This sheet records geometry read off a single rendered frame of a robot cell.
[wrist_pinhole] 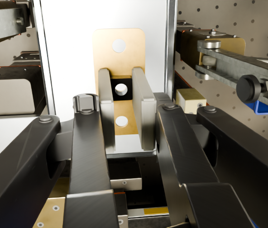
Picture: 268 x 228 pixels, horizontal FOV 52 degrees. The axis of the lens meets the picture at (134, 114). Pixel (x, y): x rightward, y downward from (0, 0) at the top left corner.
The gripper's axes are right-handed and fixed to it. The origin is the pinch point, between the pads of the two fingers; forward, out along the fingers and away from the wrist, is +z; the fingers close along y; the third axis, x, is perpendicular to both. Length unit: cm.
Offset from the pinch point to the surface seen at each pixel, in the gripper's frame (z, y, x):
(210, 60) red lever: 22.3, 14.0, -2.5
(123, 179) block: 29.4, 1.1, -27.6
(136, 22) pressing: 29.4, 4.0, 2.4
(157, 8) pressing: 29.4, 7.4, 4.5
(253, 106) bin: 52, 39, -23
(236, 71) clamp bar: 15.9, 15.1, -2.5
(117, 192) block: 27.7, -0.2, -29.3
